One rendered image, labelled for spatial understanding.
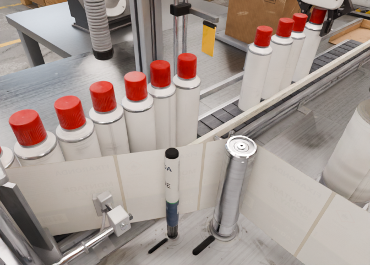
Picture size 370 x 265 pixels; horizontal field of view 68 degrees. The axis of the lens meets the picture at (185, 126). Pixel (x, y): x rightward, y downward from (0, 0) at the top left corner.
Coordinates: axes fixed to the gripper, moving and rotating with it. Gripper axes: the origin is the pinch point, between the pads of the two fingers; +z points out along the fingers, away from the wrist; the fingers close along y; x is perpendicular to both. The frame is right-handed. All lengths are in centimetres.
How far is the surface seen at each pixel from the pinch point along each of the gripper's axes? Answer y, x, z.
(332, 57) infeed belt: -0.9, 23.5, 16.3
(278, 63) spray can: 1.7, -16.1, 5.0
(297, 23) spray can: 0.4, -10.4, -2.8
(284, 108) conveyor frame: 5.6, -14.1, 17.0
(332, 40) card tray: -12, 50, 21
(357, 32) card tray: -10, 67, 21
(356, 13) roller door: -116, 382, 101
